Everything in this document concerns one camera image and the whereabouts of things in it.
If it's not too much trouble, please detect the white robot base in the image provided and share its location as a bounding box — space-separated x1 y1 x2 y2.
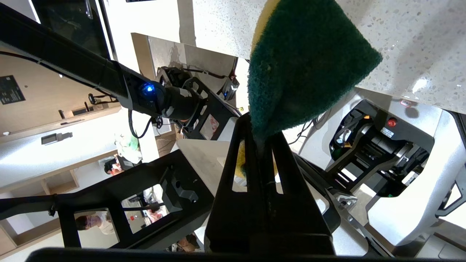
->
291 87 466 257

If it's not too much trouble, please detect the person in white shirt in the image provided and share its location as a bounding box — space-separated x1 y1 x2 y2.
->
76 212 118 236

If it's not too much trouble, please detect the green yellow sponge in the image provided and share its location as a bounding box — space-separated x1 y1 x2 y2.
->
235 0 383 179

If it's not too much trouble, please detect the dark haired seated person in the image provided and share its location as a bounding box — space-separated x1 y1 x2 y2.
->
104 158 125 176

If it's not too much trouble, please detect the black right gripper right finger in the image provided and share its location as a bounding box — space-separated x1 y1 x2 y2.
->
264 131 335 255

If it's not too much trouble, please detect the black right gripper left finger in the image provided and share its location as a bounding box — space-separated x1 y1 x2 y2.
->
205 113 270 254

